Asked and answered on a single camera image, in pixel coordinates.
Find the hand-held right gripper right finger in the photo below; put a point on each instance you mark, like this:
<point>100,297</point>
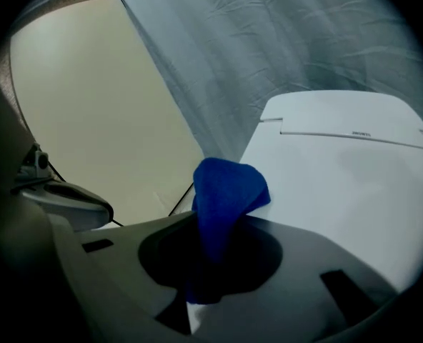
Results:
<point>304,298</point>

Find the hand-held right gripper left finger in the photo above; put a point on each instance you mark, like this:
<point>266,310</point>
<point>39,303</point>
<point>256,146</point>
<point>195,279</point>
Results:
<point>111,281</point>

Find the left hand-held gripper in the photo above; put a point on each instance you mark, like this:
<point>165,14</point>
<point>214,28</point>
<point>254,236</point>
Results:
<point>36,163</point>

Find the white toilet lid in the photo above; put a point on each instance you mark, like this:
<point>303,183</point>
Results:
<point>340,191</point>

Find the blue cleaning cloth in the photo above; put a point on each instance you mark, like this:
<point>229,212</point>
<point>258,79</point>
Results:
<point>226,198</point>

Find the beige partition panel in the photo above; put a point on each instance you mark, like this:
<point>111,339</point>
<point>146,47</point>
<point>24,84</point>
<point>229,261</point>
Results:
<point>100,113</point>

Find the grey curtain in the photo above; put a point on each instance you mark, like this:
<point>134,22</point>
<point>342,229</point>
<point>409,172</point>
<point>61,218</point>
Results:
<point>268,41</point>

